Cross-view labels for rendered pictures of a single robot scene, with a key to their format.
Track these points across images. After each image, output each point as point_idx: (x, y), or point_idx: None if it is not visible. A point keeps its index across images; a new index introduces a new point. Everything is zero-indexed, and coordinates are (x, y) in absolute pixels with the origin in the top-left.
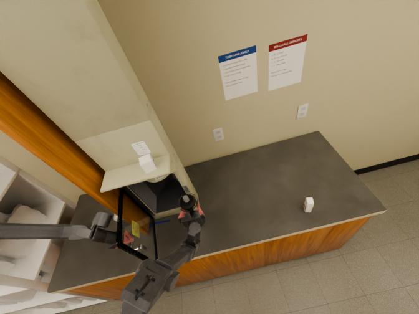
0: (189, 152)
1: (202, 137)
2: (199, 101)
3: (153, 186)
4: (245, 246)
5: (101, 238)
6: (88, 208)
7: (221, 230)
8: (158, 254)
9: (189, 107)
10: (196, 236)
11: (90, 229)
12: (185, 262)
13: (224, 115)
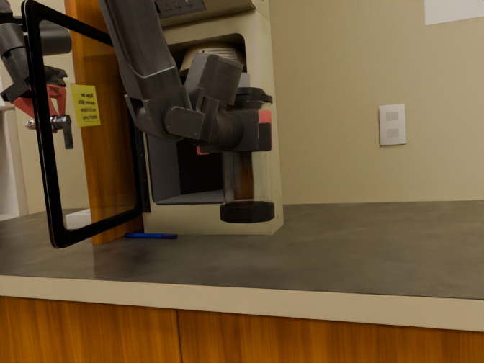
0: (305, 166)
1: (348, 125)
2: (362, 18)
3: (186, 159)
4: (390, 315)
5: (10, 39)
6: (42, 217)
7: (312, 263)
8: (84, 265)
9: (338, 31)
10: (216, 79)
11: (10, 9)
12: (134, 50)
13: (417, 68)
